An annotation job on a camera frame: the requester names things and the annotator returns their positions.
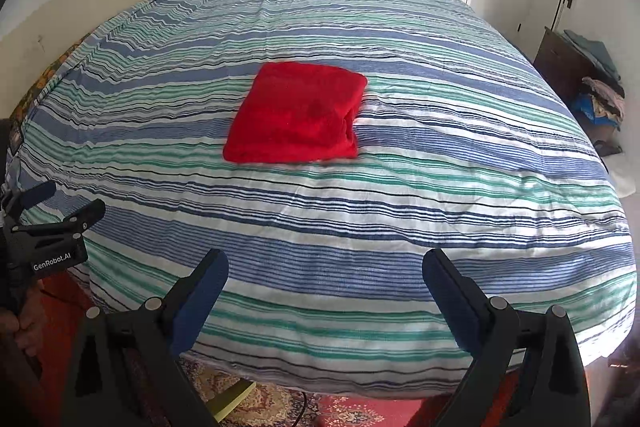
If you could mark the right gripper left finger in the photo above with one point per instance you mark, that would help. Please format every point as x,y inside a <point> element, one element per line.
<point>124,369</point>

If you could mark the yellow-green bed leg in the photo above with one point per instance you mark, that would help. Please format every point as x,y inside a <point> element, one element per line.
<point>221,405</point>

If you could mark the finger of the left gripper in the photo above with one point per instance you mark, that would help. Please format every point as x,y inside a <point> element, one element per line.
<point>85,217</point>
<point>24,199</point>

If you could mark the orange fuzzy blanket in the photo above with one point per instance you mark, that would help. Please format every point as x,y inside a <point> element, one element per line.
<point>65,304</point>

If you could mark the pile of clothes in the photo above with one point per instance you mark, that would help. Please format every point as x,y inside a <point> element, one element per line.
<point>600,102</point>

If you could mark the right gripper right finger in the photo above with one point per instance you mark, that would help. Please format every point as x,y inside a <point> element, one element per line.
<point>552,387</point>

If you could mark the striped blue green bedspread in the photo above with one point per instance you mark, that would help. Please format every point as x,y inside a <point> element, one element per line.
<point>462,147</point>

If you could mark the left hand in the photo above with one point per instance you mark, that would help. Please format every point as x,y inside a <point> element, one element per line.
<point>27,328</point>

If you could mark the floral mattress sheet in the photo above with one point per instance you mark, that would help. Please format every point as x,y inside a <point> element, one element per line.
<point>12,127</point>

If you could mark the beige headboard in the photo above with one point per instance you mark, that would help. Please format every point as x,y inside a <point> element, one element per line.
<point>28,49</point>

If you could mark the red sweater with white print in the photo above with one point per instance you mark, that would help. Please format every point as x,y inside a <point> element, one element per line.
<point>297,112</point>

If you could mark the patterned red rug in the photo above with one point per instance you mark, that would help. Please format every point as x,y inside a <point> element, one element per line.
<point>273,405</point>

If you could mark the dark wooden side table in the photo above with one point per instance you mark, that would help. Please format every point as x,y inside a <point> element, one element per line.
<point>562,66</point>

